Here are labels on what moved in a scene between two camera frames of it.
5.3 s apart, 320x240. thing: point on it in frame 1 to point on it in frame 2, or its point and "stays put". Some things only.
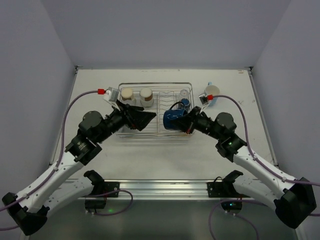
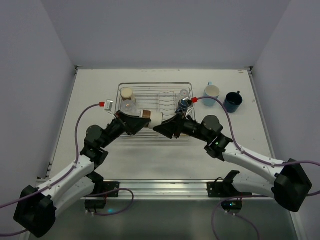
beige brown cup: x=126 y=93 stays put
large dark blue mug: x=170 y=115 to x=232 y=101
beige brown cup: x=146 y=96 to x=156 y=118
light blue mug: x=211 y=89 stays put
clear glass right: x=184 y=93 stays put
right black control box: x=229 y=205 stays put
